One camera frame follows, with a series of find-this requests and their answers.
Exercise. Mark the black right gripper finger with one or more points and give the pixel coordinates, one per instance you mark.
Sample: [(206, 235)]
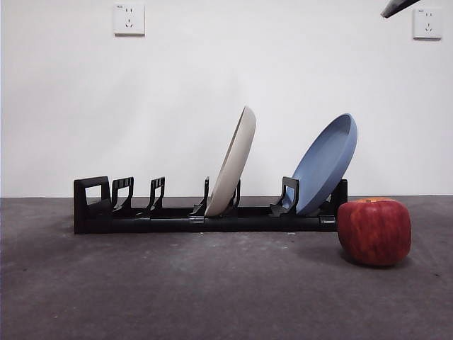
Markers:
[(398, 6)]

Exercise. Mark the black plate rack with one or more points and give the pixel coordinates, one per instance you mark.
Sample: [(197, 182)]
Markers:
[(247, 224)]

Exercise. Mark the red apple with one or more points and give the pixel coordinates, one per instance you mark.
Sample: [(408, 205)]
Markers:
[(373, 230)]

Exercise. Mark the beige plate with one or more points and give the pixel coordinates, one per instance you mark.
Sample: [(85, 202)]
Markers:
[(233, 166)]

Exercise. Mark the blue plate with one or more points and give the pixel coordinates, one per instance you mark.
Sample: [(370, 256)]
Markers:
[(322, 170)]

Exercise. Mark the white wall socket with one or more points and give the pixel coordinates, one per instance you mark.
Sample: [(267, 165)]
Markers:
[(129, 19), (427, 23)]

